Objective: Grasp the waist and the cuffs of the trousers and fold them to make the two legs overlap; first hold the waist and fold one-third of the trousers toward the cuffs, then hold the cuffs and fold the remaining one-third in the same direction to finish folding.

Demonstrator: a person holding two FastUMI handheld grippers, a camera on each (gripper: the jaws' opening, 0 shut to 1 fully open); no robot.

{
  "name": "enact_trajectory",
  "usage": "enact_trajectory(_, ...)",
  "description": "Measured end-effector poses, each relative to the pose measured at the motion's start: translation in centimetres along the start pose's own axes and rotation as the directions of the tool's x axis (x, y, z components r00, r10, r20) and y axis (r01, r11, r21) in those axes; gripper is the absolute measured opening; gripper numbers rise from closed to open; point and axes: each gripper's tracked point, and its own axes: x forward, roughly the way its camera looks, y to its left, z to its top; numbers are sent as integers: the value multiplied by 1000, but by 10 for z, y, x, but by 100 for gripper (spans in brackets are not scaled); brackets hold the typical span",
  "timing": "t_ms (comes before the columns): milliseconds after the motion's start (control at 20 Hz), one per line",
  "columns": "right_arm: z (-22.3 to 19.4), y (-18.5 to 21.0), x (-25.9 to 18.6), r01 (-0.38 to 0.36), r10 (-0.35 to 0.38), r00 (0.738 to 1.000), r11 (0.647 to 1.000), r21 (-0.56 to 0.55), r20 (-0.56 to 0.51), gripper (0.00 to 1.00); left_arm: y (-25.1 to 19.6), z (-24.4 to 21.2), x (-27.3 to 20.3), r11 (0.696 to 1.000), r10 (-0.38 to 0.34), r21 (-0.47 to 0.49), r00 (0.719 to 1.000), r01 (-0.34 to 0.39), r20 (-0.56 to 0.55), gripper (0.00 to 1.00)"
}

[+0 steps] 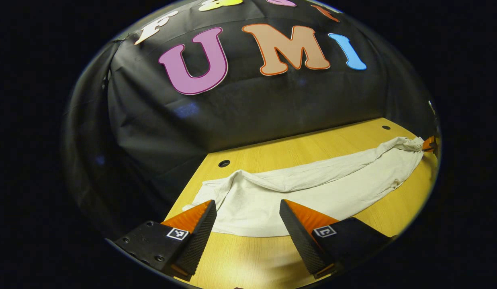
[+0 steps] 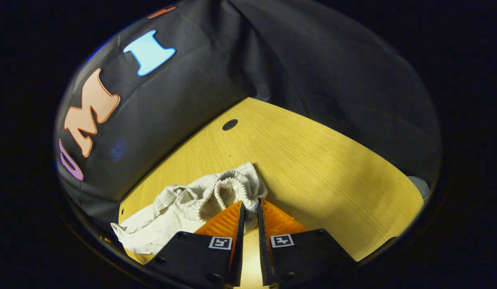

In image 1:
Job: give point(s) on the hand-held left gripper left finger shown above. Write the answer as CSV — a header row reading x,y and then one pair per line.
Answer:
x,y
198,241

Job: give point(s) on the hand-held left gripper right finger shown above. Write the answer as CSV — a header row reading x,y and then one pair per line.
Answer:
x,y
300,241

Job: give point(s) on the black backdrop cloth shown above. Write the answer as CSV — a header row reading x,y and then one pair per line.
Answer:
x,y
272,104

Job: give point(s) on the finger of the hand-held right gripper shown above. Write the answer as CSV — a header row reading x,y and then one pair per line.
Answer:
x,y
430,143

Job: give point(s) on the cream white jeans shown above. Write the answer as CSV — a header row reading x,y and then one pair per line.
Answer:
x,y
312,188

